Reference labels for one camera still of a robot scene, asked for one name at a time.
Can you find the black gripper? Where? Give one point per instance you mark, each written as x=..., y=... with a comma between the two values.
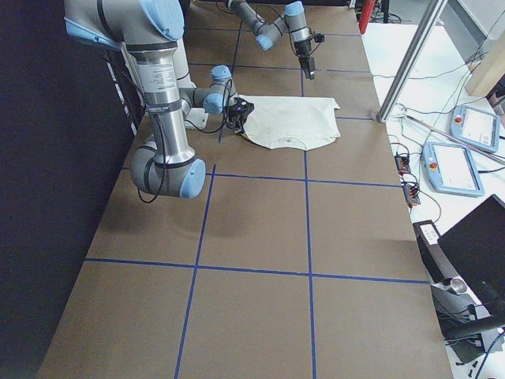
x=303, y=49
x=236, y=118

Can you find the cream long sleeve shirt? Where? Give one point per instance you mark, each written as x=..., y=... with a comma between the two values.
x=304, y=123

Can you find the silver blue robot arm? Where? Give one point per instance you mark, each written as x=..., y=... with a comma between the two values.
x=152, y=31
x=291, y=22

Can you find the red fire extinguisher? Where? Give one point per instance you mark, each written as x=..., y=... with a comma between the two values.
x=366, y=13

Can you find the black orange connector strip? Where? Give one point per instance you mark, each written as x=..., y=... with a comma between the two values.
x=409, y=182

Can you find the near blue teach pendant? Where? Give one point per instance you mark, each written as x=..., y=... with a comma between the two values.
x=451, y=170

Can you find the blue teach pendant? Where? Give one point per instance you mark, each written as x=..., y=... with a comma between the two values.
x=476, y=127
x=451, y=170

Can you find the wooden beam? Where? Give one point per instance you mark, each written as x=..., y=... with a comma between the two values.
x=489, y=72

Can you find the far blue teach pendant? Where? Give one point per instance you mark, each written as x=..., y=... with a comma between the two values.
x=476, y=127

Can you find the black box white label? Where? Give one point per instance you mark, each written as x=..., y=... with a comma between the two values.
x=438, y=266

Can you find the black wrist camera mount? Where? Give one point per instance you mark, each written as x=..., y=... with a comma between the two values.
x=317, y=37

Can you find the aluminium frame post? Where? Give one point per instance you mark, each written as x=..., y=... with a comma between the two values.
x=420, y=38

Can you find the black camera stand clamp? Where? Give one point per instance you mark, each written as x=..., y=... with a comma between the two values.
x=472, y=322

